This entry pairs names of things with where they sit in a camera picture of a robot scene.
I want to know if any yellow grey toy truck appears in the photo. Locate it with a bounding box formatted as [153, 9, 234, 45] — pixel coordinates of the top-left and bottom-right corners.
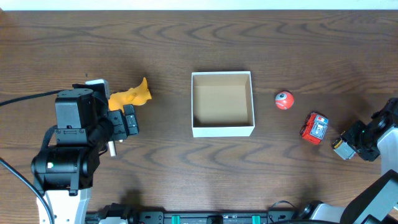
[332, 138, 356, 160]

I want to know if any orange toy dinosaur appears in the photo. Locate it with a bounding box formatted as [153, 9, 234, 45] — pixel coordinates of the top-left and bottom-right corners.
[108, 77, 152, 112]

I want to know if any red toy fire truck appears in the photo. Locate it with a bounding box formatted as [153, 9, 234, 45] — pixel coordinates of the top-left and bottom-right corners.
[300, 112, 329, 145]

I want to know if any red ball with face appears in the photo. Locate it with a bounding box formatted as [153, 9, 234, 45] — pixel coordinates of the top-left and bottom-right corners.
[275, 91, 294, 110]

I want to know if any yellow round toy with stick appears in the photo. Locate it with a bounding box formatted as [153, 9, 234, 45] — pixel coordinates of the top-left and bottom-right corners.
[107, 141, 117, 157]

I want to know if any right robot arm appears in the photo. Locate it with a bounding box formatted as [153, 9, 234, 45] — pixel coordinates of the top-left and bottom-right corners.
[297, 97, 397, 223]

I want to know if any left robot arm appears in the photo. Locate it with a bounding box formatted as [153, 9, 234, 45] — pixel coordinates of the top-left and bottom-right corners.
[31, 88, 139, 223]

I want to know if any white cardboard box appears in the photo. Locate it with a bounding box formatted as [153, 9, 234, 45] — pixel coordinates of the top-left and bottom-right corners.
[192, 71, 255, 138]

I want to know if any black mounting rail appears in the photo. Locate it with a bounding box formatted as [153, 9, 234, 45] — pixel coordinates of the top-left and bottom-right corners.
[85, 203, 297, 224]

